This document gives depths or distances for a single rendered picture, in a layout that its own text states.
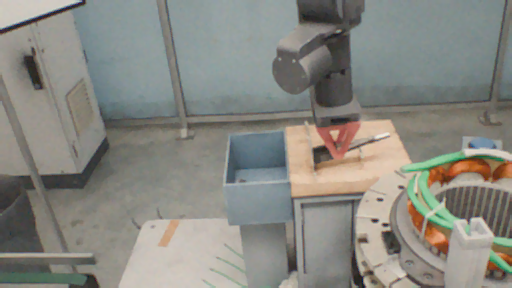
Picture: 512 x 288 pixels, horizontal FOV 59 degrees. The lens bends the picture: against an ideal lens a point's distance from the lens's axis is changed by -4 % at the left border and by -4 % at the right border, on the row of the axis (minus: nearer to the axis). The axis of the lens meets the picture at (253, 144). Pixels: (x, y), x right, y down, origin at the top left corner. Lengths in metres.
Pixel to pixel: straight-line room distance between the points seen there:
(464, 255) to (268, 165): 0.52
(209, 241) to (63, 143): 1.77
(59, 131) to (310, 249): 2.06
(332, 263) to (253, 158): 0.25
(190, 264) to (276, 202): 0.34
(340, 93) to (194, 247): 0.55
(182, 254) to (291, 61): 0.60
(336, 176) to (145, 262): 0.51
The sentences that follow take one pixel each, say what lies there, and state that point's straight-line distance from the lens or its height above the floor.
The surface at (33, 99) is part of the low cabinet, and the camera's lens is 2.68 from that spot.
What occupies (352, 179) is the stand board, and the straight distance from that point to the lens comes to 0.74.
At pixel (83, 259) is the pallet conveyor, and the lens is 1.13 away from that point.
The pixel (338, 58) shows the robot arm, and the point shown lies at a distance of 0.65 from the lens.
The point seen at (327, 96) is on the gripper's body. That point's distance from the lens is 0.68.
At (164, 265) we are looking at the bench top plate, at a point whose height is 0.78.
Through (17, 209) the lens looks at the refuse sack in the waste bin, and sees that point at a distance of 1.87.
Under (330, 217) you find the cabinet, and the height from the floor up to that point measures 0.99.
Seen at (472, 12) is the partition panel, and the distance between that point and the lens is 2.98.
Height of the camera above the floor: 1.49
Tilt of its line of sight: 30 degrees down
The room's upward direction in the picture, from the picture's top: 6 degrees counter-clockwise
